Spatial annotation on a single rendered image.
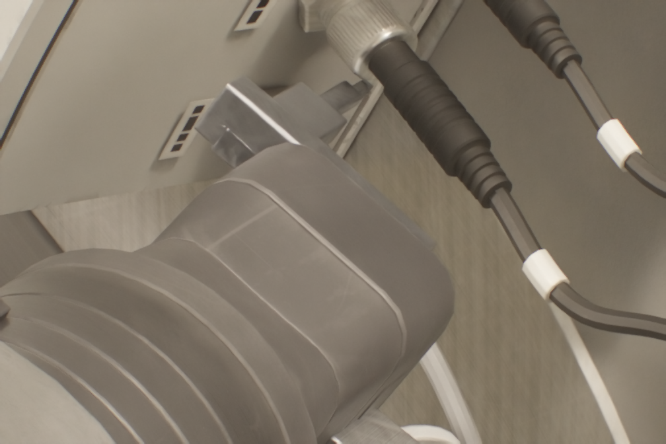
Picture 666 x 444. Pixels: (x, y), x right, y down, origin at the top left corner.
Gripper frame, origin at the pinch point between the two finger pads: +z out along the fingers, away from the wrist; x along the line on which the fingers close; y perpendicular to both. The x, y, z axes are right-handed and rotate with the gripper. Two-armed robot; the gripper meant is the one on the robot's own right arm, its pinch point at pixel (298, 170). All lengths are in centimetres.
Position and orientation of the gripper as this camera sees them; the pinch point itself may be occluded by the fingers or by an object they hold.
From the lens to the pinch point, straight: 86.4
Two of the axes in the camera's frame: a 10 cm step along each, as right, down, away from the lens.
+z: 3.7, -2.6, 8.9
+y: 7.4, 6.6, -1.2
